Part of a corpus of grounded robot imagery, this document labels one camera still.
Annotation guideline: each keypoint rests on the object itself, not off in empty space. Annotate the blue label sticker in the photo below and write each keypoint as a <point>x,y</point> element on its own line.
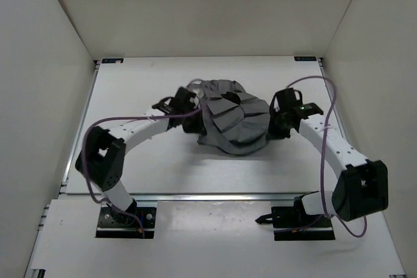
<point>305,58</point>
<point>112,60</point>

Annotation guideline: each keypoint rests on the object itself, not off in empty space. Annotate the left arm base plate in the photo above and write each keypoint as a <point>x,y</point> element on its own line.
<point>111,224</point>

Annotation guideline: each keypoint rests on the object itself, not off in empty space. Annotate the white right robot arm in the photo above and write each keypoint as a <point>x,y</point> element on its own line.
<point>362,184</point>

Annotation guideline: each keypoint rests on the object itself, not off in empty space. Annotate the blue label sticker left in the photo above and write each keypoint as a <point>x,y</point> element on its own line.
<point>112,60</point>

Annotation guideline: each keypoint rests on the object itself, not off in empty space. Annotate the aluminium table front rail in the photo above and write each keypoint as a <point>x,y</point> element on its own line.
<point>216,197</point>

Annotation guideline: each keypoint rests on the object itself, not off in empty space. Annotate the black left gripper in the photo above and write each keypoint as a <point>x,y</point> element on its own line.
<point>198,127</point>

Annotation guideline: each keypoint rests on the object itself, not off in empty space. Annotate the blue label sticker right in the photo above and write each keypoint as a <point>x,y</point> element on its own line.
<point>305,58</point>

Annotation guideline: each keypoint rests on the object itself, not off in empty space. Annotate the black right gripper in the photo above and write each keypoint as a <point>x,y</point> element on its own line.
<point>273,133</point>

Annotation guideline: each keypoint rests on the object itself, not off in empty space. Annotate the grey pleated skirt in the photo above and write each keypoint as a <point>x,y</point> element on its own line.
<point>235,121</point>

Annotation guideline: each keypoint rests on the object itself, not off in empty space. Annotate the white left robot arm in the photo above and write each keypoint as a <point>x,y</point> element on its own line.
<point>107,142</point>

